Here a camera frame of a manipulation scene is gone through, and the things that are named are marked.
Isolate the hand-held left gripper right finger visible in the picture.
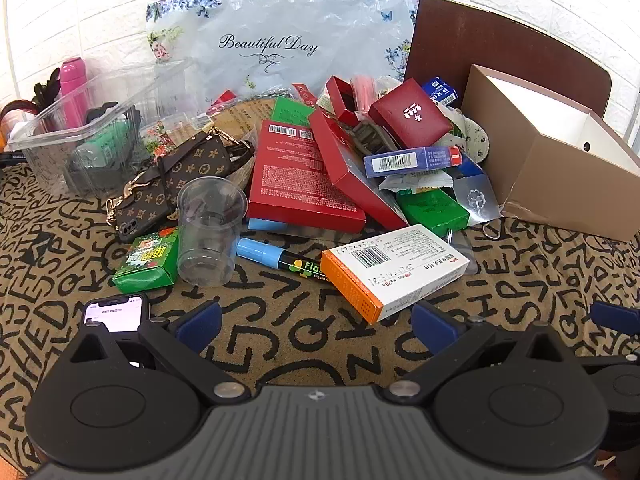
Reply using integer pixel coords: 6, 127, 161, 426
387, 301, 573, 405

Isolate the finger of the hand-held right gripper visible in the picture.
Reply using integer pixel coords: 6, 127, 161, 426
589, 300, 640, 337

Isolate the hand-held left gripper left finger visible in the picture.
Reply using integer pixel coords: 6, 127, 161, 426
65, 301, 251, 406

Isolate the orange white medicine box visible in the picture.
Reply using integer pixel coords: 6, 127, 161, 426
320, 223, 472, 325

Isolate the tan cardboard box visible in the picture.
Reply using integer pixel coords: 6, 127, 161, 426
460, 64, 640, 241

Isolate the clear plastic container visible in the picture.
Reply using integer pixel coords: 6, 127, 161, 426
7, 57, 195, 197

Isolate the small green printed box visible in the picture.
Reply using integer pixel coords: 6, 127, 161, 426
112, 227, 181, 296

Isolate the black smartphone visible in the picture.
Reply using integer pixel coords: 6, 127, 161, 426
82, 293, 151, 367

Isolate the clear plastic cup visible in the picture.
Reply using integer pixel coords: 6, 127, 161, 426
176, 176, 249, 289

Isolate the blue marker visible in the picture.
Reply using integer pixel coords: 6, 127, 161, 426
236, 237, 342, 287

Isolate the letter print blanket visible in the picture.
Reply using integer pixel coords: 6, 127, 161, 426
0, 160, 640, 480

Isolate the silver foil pouch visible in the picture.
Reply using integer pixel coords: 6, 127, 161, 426
450, 170, 504, 225

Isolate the white green snack packet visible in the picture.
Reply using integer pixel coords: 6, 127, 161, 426
379, 170, 453, 197

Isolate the brown monogram phone case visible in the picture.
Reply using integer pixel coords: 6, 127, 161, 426
104, 130, 257, 245

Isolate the blue playing card box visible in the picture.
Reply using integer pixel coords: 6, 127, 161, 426
363, 146, 462, 179

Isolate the large red flat box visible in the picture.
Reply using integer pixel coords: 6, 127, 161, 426
247, 120, 368, 235

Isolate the slim red box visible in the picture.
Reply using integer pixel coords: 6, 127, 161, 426
307, 108, 411, 231

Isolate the white patterned cloth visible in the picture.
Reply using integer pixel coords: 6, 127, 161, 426
447, 109, 490, 163

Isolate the grey hair claw clip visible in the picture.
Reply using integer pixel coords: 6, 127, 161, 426
349, 120, 397, 157

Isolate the green bottle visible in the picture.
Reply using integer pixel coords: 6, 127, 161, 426
74, 119, 132, 177

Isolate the dark red jewelry box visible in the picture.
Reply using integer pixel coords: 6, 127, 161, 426
368, 78, 451, 150

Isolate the small blue box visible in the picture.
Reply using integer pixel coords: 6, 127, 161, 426
421, 77, 462, 109

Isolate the pink translucent packet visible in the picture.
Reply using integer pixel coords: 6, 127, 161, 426
351, 76, 377, 112

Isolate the open small red box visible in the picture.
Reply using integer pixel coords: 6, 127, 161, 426
324, 76, 368, 127

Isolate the pink bottle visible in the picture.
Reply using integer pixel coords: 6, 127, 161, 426
59, 57, 99, 131

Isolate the black fluffy item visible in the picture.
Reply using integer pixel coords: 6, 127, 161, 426
31, 66, 62, 107

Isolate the dark brown wooden board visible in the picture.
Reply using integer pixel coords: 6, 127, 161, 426
404, 0, 614, 131

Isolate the floral plastic bag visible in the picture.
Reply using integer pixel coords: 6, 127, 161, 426
145, 0, 420, 111

